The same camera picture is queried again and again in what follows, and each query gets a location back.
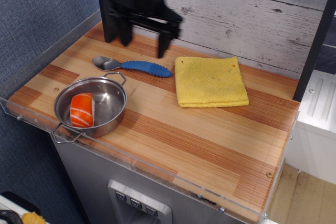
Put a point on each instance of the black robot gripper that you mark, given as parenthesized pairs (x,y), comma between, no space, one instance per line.
(150,14)

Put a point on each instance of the yellow towel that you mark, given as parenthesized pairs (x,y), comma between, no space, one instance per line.
(209,83)

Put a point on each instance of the small steel pan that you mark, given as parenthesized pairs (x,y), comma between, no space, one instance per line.
(110,101)

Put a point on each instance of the orange salmon sushi toy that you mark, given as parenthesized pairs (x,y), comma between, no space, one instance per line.
(82,110)

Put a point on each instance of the clear acrylic table guard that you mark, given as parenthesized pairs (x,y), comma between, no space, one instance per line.
(230,156)

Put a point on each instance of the grey toy fridge cabinet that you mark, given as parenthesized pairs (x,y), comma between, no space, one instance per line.
(90,171)

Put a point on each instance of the silver dispenser button panel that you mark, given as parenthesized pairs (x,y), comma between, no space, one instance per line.
(133,206)

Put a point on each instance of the yellow object bottom left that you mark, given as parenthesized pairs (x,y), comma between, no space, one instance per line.
(33,218)

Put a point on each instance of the blue handled metal spoon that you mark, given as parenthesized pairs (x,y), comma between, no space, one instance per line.
(108,64)

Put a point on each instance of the white aluminium rail base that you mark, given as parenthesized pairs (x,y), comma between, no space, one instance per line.
(317,106)

